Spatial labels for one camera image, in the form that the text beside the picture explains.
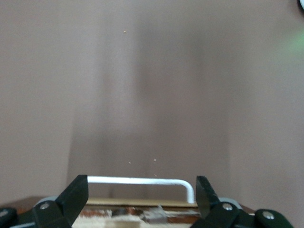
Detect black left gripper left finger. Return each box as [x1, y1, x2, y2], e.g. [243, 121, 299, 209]
[0, 174, 89, 228]

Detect dark brown wooden cabinet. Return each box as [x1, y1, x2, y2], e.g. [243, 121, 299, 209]
[0, 196, 262, 228]

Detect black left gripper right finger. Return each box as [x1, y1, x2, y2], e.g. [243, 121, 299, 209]
[190, 176, 295, 228]

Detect brown table cover sheet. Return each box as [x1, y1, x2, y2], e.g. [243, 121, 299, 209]
[0, 0, 304, 214]

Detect light wood drawer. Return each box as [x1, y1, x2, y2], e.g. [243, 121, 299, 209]
[84, 175, 198, 207]

